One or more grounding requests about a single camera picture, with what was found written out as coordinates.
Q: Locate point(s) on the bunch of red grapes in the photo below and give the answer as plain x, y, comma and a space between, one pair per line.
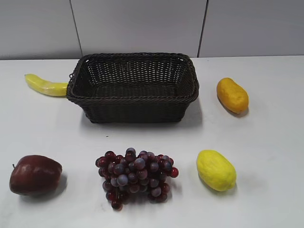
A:
130, 175

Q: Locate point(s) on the dark woven plastic basket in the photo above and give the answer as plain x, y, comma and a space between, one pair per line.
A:
133, 87

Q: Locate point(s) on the orange mango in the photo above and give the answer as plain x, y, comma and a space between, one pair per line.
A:
232, 96

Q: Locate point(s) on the yellow lemon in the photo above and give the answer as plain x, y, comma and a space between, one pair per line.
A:
215, 170

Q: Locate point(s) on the yellow banana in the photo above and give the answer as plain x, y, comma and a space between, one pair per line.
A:
46, 87

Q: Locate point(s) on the red apple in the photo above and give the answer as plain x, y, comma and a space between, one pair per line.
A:
35, 175

